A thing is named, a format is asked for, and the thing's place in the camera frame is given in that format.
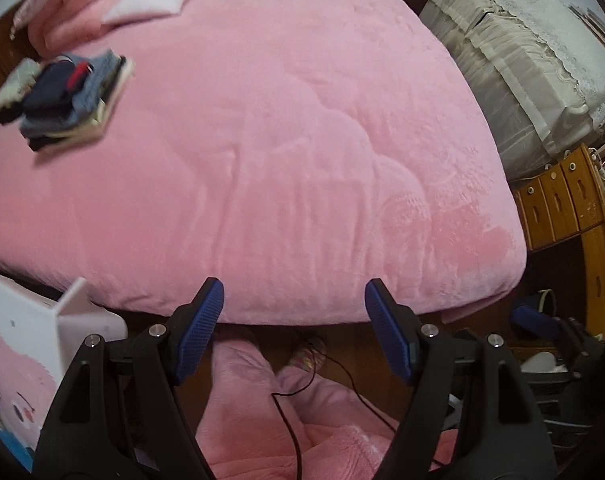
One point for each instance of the pale green folded cloth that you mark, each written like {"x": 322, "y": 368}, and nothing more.
{"x": 15, "y": 80}

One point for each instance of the red and navy jacket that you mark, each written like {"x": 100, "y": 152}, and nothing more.
{"x": 50, "y": 92}

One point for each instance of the stack of folded clothes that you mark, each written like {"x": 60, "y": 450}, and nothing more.
{"x": 100, "y": 72}

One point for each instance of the pink folded quilt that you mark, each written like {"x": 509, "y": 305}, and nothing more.
{"x": 72, "y": 5}

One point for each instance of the person's pink pajama pants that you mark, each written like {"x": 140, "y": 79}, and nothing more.
{"x": 242, "y": 410}

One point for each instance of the pink bed blanket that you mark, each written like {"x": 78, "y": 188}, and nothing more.
{"x": 282, "y": 135}

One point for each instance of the pink patterned slipper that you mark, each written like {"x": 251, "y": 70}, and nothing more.
{"x": 305, "y": 360}

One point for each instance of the beige lace-covered furniture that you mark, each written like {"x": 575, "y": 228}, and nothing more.
{"x": 522, "y": 60}

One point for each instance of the white printed storage box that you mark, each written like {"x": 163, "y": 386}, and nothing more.
{"x": 27, "y": 310}

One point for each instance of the white pillow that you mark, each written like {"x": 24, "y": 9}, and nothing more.
{"x": 147, "y": 2}

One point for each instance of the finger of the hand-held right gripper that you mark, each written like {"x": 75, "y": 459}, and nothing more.
{"x": 534, "y": 320}

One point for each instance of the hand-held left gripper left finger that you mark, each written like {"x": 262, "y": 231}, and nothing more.
{"x": 197, "y": 330}

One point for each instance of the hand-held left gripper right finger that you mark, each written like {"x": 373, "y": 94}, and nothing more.
{"x": 390, "y": 332}

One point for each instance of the wooden drawer cabinet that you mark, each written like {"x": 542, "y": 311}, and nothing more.
{"x": 552, "y": 205}

